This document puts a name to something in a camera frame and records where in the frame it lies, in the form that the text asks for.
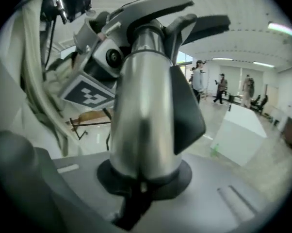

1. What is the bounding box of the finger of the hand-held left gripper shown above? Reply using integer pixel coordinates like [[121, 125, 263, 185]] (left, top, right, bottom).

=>
[[106, 0, 195, 46], [163, 13, 198, 66]]

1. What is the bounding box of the person with head-mounted camera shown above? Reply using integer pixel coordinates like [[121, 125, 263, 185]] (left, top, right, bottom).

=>
[[0, 0, 88, 160]]

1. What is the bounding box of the green bottle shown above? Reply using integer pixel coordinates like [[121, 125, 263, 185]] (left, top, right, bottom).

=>
[[210, 143, 220, 157]]

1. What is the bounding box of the black gaming chair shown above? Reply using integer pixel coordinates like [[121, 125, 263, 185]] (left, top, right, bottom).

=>
[[250, 94, 269, 114]]

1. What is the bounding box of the white pedestal box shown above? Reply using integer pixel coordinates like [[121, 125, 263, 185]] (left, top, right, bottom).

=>
[[210, 103, 268, 167]]

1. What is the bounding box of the black metal stand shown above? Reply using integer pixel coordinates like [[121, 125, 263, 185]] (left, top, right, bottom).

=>
[[68, 107, 114, 141]]

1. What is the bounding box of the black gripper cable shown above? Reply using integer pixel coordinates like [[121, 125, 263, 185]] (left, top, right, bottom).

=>
[[43, 17, 58, 69]]

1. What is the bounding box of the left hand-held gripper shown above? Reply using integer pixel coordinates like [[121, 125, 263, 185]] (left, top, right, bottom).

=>
[[59, 11, 125, 111]]

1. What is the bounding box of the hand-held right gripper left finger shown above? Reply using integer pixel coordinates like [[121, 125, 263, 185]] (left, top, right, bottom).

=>
[[51, 152, 132, 233]]

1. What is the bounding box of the dark brown cabinet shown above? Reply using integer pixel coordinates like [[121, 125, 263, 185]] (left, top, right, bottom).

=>
[[280, 116, 292, 160]]

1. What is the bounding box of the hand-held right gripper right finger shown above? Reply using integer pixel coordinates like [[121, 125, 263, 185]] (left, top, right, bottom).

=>
[[116, 153, 266, 233]]

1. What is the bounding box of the large glass window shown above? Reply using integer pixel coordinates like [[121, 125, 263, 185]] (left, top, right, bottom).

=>
[[177, 51, 193, 65]]

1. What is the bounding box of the white wooden-edged table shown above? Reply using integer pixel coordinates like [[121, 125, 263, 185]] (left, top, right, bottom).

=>
[[77, 108, 113, 125]]

